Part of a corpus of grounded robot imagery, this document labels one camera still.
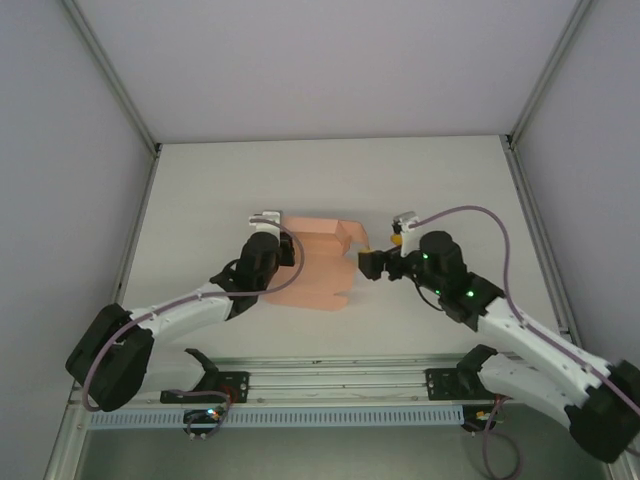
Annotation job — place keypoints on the pink paper box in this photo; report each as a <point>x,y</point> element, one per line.
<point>320,280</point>

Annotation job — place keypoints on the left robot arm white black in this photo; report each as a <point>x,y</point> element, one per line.
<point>170,315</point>

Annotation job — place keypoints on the grey metal lower panel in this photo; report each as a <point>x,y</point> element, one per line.
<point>325,455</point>

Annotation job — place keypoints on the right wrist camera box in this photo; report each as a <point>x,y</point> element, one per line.
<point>406,219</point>

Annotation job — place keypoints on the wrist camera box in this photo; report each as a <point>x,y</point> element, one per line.
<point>406,219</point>
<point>267,216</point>

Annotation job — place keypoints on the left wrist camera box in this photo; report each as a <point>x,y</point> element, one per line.
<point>267,216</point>

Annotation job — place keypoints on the right aluminium table edge rail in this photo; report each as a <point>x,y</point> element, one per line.
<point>525,200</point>

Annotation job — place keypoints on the aluminium table edge rail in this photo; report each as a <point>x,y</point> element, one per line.
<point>525,200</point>
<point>136,225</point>

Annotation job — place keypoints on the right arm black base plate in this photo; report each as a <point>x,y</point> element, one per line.
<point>442,385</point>

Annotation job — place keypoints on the aluminium mounting rail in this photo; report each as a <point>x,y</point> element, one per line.
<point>335,380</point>

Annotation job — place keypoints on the left aluminium table edge rail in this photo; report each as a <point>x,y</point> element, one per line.
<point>136,225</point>

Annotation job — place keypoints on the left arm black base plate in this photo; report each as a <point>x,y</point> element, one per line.
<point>235,387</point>

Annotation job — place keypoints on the right aluminium frame post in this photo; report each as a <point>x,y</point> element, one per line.
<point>545,70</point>

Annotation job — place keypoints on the aluminium frame post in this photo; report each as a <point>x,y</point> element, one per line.
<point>545,70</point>
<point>115,90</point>

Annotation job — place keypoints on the left aluminium frame post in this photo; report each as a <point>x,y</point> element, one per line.
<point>115,90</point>

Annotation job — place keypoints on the left lower aluminium frame beam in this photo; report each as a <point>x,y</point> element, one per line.
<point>65,445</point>

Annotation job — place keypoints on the aluminium frame beam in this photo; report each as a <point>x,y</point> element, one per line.
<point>625,472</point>
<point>65,445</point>

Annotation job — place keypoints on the right lower aluminium frame beam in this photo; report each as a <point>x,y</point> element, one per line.
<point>625,472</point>

